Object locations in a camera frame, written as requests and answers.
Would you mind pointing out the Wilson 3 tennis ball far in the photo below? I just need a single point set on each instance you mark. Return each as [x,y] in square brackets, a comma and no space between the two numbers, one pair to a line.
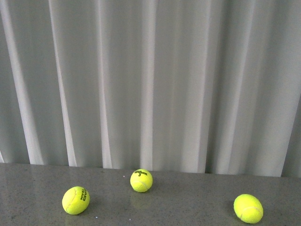
[141,180]

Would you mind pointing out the Head Team tennis ball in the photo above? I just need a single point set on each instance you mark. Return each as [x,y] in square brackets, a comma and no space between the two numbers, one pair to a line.
[75,200]

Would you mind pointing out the plain yellow tennis ball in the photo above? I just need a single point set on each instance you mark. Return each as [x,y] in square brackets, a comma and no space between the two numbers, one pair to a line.
[248,208]

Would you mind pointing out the white pleated curtain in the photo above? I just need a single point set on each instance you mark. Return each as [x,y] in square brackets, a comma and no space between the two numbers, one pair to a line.
[207,86]

